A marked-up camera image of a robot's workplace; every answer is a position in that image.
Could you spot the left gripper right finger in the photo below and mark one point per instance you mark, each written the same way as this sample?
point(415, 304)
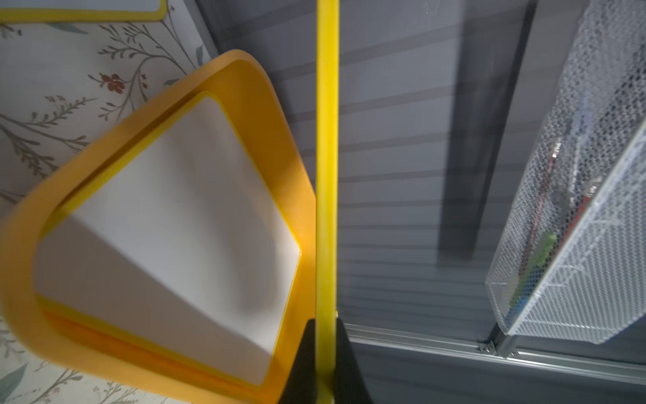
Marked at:
point(350, 387)

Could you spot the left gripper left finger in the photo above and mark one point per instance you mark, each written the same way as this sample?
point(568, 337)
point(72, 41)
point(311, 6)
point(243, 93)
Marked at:
point(301, 384)

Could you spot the yellow plastic storage box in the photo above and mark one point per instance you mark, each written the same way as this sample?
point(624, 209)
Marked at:
point(248, 96)

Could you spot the floral table mat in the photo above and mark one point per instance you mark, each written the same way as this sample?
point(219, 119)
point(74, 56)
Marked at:
point(63, 85)

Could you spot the white wire mesh basket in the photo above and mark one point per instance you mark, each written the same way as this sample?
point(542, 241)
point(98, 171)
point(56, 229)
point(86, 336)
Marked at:
point(571, 260)

